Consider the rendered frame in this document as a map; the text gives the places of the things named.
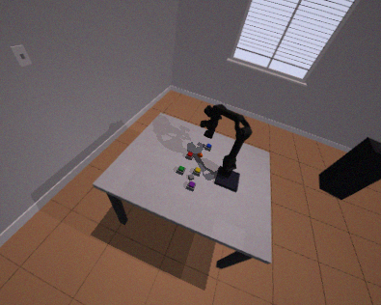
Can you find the green button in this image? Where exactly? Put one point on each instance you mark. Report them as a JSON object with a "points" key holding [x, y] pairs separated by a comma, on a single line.
{"points": [[181, 170]]}

